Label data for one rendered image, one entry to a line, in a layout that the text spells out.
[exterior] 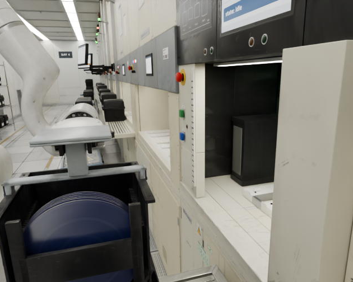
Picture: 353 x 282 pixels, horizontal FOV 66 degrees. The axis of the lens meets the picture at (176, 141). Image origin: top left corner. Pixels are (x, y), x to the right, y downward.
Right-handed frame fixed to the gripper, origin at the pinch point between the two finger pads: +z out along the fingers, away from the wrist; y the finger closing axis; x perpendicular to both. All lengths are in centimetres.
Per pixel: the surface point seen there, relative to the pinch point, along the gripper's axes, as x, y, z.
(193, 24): 28, -38, -46
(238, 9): 26.2, -38.5, -14.8
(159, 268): -125, -37, -117
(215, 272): -49, -35, -18
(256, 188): -34, -62, -39
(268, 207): -35, -59, -26
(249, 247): -38, -43, -12
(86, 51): 42, 5, -339
